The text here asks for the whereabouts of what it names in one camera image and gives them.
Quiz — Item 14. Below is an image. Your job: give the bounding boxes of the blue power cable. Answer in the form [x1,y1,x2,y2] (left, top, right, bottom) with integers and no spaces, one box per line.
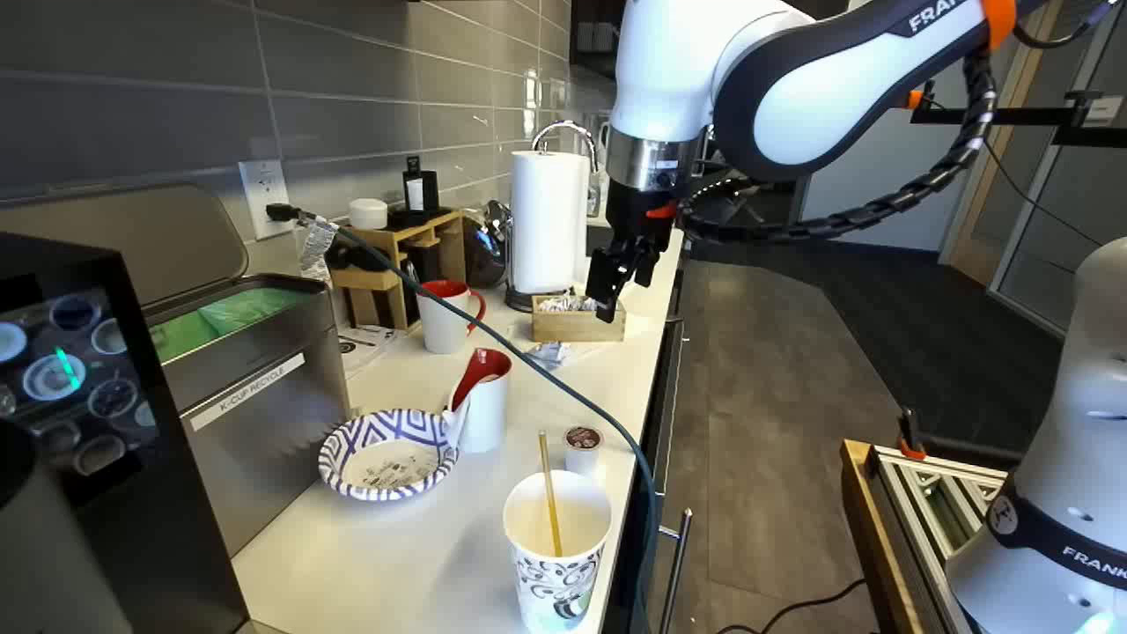
[264,201,662,634]

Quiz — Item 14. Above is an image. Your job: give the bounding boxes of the cabinet drawer handle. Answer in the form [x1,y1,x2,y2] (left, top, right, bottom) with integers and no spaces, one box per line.
[659,506,693,634]

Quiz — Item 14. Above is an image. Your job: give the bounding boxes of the blue patterned paper bowl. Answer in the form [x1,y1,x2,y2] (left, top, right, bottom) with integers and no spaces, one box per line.
[318,410,462,504]

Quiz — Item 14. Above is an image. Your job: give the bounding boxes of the white mug red interior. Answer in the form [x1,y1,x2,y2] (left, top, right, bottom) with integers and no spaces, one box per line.
[448,350,511,456]

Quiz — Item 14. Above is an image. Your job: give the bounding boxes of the white coffee pod red lid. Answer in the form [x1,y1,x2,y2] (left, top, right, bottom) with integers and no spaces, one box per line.
[563,427,603,475]

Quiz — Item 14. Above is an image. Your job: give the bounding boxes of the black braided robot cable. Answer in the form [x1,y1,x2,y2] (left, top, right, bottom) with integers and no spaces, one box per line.
[677,48,1000,248]

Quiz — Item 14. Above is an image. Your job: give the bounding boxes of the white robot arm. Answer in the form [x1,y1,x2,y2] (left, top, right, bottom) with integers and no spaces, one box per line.
[584,0,1127,634]

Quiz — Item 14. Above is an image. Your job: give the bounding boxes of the wooden sweetener box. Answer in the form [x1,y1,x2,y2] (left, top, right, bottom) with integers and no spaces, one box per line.
[531,295,625,340]

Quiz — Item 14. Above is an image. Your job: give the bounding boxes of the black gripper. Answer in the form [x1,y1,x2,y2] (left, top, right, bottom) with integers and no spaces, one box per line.
[584,184,677,321]

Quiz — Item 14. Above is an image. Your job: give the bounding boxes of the wooden condiment shelf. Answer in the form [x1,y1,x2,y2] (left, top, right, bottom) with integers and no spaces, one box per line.
[327,211,464,330]

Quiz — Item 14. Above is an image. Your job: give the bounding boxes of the chrome sink faucet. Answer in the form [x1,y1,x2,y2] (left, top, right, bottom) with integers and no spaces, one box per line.
[531,120,606,217]

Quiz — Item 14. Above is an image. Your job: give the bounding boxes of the white jar on shelf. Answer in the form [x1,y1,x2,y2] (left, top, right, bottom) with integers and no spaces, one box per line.
[349,196,387,228]

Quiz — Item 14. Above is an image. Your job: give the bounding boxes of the wooden stir stick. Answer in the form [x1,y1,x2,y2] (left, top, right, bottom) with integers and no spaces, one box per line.
[535,434,563,555]

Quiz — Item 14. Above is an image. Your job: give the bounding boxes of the white paper towel roll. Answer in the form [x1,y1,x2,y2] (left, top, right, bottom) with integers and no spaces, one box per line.
[508,153,589,311]

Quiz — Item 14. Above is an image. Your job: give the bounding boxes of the white wall outlet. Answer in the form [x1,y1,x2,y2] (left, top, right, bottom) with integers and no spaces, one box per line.
[238,162,288,241]

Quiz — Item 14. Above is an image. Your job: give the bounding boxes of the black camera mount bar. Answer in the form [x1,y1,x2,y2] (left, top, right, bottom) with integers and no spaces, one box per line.
[905,87,1127,147]

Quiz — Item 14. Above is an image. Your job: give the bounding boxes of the black coffee maker with screen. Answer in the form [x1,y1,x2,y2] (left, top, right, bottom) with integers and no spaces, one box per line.
[0,234,250,634]

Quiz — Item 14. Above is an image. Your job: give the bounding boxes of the dark glass bottle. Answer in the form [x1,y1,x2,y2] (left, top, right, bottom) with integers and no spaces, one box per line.
[401,154,441,214]

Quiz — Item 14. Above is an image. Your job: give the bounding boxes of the patterned paper cup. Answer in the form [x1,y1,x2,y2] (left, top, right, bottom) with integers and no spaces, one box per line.
[504,468,611,634]

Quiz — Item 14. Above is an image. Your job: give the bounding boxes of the white mug red rim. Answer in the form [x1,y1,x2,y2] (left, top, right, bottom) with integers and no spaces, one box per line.
[416,279,484,352]

